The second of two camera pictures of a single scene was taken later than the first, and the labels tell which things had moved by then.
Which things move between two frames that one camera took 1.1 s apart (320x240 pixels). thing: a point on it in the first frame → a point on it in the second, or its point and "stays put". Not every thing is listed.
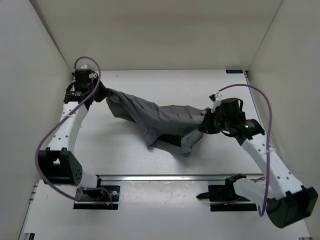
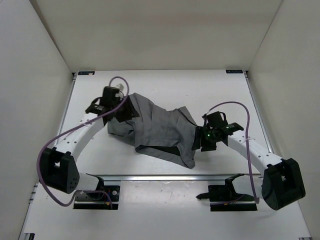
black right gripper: (206, 126) → (200, 143)
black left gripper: (104, 92) → (131, 111)
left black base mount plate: (98, 199) stays put
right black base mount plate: (224, 198) stays put
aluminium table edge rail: (160, 178) stays put
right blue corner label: (234, 71) stays put
